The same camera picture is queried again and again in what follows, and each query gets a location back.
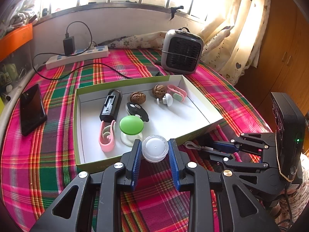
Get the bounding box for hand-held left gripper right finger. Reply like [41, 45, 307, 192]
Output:
[168, 139, 280, 232]

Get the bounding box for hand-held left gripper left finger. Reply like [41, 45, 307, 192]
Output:
[30, 139, 143, 232]

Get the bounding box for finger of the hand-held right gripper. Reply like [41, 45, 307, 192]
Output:
[200, 148, 281, 175]
[212, 132, 277, 156]

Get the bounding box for white round clear jar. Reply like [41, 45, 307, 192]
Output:
[141, 134, 169, 163]

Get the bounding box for white usb cable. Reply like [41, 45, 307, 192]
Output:
[184, 140, 214, 152]

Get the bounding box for pink clip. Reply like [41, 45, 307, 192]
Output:
[167, 84, 187, 103]
[99, 120, 116, 152]

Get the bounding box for green domed white stand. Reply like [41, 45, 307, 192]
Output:
[119, 115, 145, 147]

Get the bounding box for green and white cardboard box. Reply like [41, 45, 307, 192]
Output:
[75, 75, 224, 173]

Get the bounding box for black disc with metal dots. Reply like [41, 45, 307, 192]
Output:
[125, 102, 149, 122]

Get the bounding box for black cylindrical battery case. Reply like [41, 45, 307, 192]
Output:
[99, 89, 123, 122]

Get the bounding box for brown walnut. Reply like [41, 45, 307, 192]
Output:
[152, 84, 168, 98]
[130, 91, 147, 104]

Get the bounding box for small white mushroom knob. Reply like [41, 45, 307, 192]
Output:
[156, 94, 172, 107]

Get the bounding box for wooden wardrobe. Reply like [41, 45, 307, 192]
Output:
[235, 0, 309, 117]

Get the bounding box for pink plaid blanket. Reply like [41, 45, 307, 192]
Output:
[0, 47, 274, 232]

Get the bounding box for grey mini heater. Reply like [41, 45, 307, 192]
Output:
[161, 27, 204, 75]

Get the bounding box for black smartphone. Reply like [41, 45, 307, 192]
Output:
[20, 84, 48, 137]

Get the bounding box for white power strip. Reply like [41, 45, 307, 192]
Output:
[45, 45, 109, 70]

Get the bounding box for floral pillow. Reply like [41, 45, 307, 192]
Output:
[107, 32, 167, 50]

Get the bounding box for black charger plug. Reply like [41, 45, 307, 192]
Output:
[63, 36, 76, 56]

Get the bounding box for black window hook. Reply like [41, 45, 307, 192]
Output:
[170, 5, 184, 21]

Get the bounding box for clear plastic storage bin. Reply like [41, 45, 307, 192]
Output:
[0, 41, 33, 95]

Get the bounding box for orange storage bin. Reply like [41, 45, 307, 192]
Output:
[0, 24, 33, 62]

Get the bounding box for white crumpled bags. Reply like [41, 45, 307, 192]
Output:
[4, 0, 37, 25]

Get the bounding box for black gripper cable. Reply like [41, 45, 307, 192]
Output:
[275, 188, 298, 232]

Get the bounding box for black charger cable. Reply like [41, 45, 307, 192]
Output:
[32, 21, 134, 80]

